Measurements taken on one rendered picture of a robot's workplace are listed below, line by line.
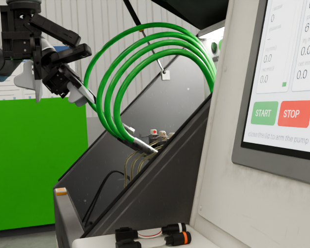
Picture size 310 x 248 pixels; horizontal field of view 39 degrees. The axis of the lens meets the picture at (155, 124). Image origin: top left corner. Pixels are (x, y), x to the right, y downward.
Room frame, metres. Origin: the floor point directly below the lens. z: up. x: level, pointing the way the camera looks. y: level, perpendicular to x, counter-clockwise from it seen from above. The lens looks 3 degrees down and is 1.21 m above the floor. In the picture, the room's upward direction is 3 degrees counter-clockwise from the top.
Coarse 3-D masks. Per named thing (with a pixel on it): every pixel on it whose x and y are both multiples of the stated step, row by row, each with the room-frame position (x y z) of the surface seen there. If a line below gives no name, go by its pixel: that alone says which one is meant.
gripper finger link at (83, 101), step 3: (81, 81) 1.26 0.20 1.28; (75, 87) 1.27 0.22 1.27; (90, 90) 1.26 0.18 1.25; (93, 96) 1.24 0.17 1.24; (81, 99) 1.25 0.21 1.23; (84, 99) 1.25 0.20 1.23; (75, 102) 1.26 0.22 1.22; (78, 102) 1.26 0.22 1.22; (81, 102) 1.25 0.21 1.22; (84, 102) 1.25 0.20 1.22; (78, 105) 1.25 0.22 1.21; (81, 105) 1.25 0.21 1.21
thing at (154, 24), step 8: (144, 24) 1.22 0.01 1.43; (152, 24) 1.22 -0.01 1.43; (160, 24) 1.22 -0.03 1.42; (168, 24) 1.22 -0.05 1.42; (128, 32) 1.22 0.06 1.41; (184, 32) 1.22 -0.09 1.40; (112, 40) 1.22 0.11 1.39; (104, 48) 1.22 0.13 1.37; (96, 56) 1.22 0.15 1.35; (88, 72) 1.22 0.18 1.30; (88, 80) 1.22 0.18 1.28; (88, 88) 1.23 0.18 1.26; (96, 112) 1.22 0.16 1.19
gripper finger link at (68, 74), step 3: (63, 69) 1.21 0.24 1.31; (66, 69) 1.21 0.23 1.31; (66, 72) 1.21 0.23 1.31; (69, 72) 1.21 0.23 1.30; (66, 75) 1.20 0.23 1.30; (69, 75) 1.20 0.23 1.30; (72, 75) 1.21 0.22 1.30; (69, 78) 1.20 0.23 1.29; (72, 78) 1.20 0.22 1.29; (75, 78) 1.21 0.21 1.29; (72, 81) 1.20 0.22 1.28; (75, 81) 1.20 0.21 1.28; (75, 84) 1.20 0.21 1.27; (78, 84) 1.20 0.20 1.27; (78, 87) 1.20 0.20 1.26
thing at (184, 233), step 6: (174, 234) 0.69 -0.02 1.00; (180, 234) 0.69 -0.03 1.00; (186, 234) 0.70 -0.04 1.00; (126, 240) 0.67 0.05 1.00; (132, 240) 0.68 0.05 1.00; (168, 240) 0.69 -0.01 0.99; (174, 240) 0.69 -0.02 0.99; (180, 240) 0.69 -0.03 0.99; (186, 240) 0.69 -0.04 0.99; (120, 246) 0.66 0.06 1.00; (126, 246) 0.66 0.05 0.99; (132, 246) 0.66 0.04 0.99; (138, 246) 0.67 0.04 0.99; (144, 246) 0.69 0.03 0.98; (150, 246) 0.69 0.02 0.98; (156, 246) 0.69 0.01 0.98
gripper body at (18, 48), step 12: (0, 12) 0.95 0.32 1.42; (12, 12) 0.95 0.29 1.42; (24, 12) 0.96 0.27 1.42; (36, 12) 0.99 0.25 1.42; (12, 24) 0.95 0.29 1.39; (24, 24) 0.95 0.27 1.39; (12, 36) 0.93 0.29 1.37; (24, 36) 0.94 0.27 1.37; (36, 36) 0.94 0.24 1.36; (12, 48) 0.93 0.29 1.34; (24, 48) 0.94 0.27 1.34; (12, 60) 0.98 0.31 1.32
